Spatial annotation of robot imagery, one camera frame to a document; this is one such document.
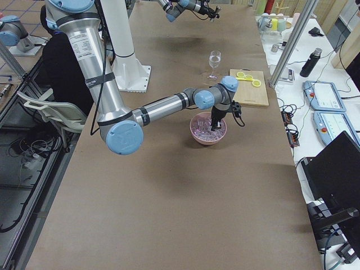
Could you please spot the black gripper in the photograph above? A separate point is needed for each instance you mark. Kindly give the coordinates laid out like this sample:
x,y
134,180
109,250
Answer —
x,y
216,116
208,10

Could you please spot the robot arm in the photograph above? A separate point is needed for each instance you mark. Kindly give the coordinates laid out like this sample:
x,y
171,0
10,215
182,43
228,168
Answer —
x,y
174,9
100,36

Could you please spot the pink bowl of ice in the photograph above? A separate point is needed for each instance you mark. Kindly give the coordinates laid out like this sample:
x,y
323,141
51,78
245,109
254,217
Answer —
x,y
201,129

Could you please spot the clear wine glass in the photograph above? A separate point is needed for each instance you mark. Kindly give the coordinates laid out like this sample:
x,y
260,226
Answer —
x,y
214,61

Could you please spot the bamboo cutting board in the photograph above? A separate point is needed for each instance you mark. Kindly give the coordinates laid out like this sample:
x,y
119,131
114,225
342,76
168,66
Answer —
x,y
247,94

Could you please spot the yellow plastic knife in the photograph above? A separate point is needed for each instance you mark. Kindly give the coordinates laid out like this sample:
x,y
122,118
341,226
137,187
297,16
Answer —
x,y
243,79

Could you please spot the light blue cup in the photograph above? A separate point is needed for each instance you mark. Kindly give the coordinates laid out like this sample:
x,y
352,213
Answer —
x,y
263,21

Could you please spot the yellow cup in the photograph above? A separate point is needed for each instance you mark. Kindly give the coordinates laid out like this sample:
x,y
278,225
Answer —
x,y
273,24

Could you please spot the wooden cup tree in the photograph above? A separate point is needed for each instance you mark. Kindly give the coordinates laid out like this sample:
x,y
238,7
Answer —
x,y
280,7

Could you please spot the green cup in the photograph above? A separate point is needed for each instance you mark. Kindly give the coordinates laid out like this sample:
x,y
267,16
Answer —
x,y
281,25

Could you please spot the small steel weight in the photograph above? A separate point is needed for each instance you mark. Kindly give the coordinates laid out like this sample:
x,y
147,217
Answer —
x,y
275,48

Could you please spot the pink cup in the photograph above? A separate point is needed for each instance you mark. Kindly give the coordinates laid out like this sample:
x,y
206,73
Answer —
x,y
295,18

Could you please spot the kitchen scale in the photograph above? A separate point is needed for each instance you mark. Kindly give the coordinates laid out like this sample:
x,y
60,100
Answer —
x,y
287,75

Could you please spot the black computer mouse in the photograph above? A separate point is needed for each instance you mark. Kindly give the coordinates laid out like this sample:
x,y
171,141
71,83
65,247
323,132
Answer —
x,y
315,32

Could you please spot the black water bottle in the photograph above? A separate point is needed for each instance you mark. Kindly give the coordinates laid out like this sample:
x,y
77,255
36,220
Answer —
x,y
311,63

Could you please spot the upper teach pendant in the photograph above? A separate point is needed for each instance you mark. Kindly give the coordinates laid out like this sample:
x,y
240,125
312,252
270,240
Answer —
x,y
323,96

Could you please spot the teach pendant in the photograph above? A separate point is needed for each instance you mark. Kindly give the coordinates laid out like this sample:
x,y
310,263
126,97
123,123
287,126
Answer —
x,y
323,96
329,124

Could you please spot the lower teach pendant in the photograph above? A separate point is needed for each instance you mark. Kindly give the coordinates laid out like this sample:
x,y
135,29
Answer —
x,y
329,124

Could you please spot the black monitor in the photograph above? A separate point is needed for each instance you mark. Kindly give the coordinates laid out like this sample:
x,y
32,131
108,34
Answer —
x,y
333,175

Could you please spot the white mesh chair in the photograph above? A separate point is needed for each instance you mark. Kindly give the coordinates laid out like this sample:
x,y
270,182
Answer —
x,y
66,116

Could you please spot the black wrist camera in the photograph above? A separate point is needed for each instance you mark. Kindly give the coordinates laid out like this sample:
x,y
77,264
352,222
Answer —
x,y
236,109

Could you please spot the aluminium frame post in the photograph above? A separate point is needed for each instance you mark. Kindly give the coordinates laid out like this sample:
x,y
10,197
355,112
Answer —
x,y
293,40

